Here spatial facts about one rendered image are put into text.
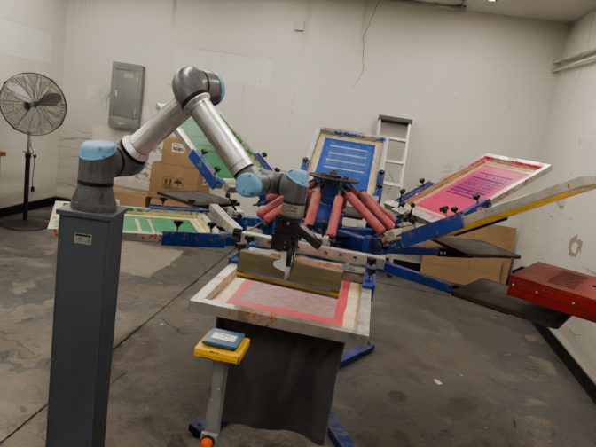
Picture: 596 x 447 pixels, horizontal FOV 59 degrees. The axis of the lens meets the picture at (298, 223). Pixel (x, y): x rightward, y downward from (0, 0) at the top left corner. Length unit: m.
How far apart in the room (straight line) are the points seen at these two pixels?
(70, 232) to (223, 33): 4.97
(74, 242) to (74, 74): 5.55
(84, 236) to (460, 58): 5.15
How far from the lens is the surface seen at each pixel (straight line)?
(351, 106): 6.29
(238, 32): 6.59
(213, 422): 1.67
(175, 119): 1.88
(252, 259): 1.78
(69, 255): 1.94
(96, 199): 1.89
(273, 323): 1.70
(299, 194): 1.69
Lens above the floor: 1.62
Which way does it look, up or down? 12 degrees down
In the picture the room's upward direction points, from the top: 9 degrees clockwise
